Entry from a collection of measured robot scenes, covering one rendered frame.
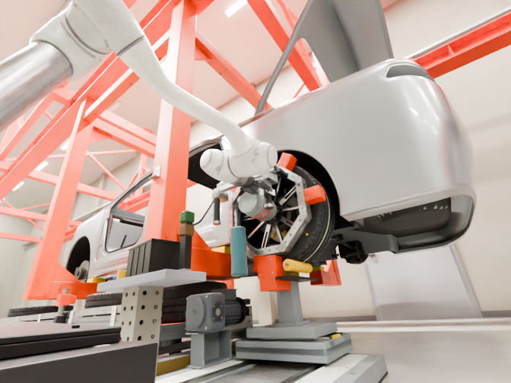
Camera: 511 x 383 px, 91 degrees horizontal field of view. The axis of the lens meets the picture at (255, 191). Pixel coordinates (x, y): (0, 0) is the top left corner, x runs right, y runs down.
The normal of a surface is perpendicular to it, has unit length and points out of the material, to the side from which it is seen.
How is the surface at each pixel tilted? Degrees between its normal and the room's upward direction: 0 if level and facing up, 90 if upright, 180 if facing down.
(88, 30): 155
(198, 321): 90
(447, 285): 90
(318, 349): 90
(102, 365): 90
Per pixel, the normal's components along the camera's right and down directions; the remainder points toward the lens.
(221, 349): -0.58, -0.31
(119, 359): 0.82, -0.29
